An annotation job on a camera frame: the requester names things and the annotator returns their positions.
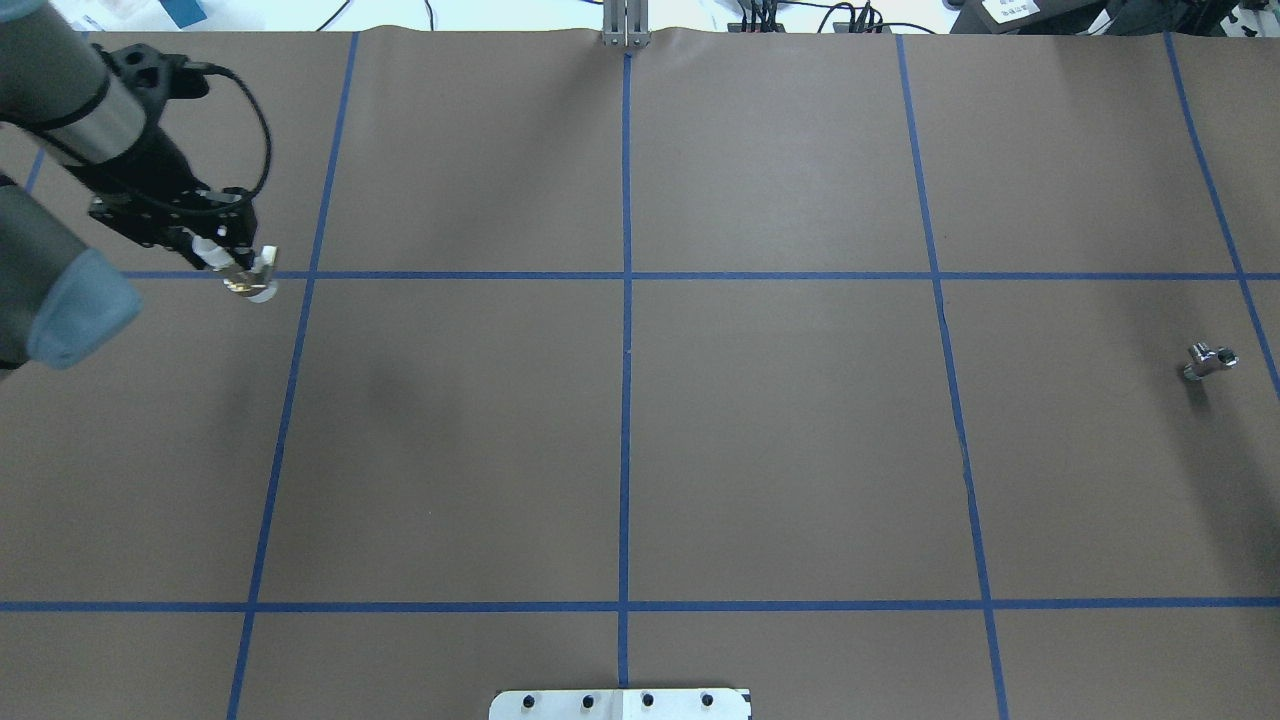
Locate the chrome pipe fitting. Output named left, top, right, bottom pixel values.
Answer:
left=1181, top=342, right=1239, bottom=382

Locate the black box with label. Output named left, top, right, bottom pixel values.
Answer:
left=948, top=1, right=1108, bottom=36

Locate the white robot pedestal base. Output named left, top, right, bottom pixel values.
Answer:
left=488, top=687, right=754, bottom=719

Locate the black camera cable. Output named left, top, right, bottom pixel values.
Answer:
left=180, top=61, right=273, bottom=206

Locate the aluminium frame post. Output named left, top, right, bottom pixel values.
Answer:
left=599, top=0, right=652, bottom=50

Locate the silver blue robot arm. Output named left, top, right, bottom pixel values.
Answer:
left=1, top=1, right=276, bottom=375

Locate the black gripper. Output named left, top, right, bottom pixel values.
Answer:
left=88, top=150, right=259, bottom=269

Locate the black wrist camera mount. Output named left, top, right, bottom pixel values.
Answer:
left=92, top=44, right=210, bottom=124

